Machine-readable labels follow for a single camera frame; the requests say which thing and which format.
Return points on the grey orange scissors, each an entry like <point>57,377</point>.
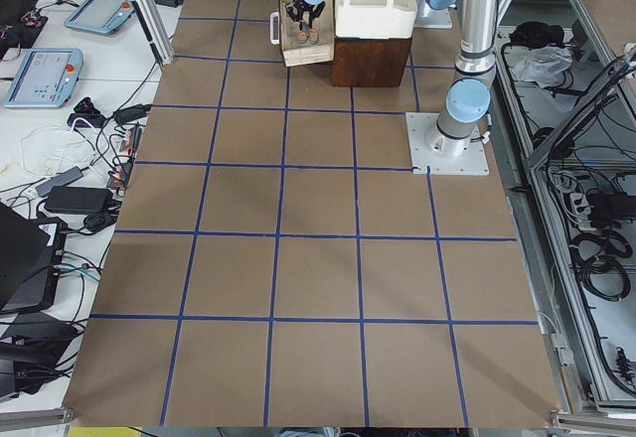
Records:
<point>307,36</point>

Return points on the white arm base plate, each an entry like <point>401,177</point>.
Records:
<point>435,154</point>

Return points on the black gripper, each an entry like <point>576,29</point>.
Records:
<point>301,8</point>

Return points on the black power adapter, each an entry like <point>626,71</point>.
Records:
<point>169,3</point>

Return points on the wooden drawer with white handle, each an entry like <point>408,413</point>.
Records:
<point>283,30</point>

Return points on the dark wooden cabinet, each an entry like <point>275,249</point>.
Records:
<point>369,62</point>

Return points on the aluminium frame post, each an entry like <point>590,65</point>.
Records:
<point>154,31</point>

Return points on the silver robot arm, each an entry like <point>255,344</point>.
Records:
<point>469,96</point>

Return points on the near teach pendant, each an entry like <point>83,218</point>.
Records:
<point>46,78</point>

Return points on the white plastic tray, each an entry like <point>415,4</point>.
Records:
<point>374,19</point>

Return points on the far teach pendant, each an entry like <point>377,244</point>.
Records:
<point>102,17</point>

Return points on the teach pendant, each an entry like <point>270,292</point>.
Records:
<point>102,17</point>
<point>46,78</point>

